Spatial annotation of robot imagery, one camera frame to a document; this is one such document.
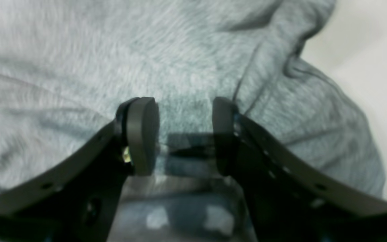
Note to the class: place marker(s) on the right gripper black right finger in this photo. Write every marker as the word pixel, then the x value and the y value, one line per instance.
pixel 287 199

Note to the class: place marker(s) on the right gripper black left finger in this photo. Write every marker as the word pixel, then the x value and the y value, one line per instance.
pixel 76 200

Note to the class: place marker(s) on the grey T-shirt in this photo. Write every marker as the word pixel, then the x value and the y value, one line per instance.
pixel 66 65

